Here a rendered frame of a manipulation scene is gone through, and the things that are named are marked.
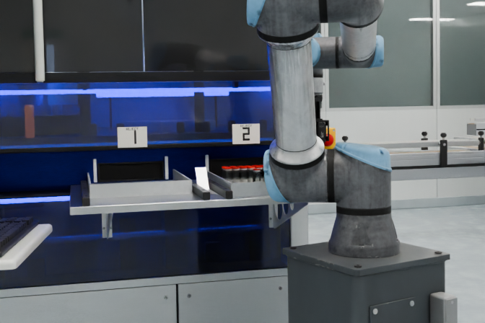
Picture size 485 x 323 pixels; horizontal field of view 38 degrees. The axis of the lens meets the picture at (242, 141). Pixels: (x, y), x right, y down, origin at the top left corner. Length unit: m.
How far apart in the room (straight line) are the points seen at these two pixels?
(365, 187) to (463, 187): 6.35
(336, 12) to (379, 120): 6.07
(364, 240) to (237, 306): 0.80
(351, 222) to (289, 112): 0.27
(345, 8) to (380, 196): 0.43
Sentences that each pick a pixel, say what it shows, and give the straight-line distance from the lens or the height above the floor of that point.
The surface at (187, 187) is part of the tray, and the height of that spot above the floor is 0.90.
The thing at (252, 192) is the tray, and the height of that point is 0.89.
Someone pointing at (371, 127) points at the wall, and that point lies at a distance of 7.29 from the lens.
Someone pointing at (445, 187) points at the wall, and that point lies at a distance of 7.71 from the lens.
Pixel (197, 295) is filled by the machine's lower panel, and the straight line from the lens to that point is 2.18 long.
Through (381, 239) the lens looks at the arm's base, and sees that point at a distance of 1.49.
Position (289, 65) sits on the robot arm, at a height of 1.18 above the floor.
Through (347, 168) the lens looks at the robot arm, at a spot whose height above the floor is 0.97.
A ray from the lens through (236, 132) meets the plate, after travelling 2.12.
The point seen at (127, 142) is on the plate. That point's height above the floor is 1.01.
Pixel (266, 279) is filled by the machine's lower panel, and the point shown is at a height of 0.57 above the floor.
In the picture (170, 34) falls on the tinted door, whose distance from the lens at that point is 2.11.
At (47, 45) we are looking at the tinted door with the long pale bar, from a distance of 2.09.
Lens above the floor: 1.11
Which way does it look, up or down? 3 degrees down
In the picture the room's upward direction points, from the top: 1 degrees counter-clockwise
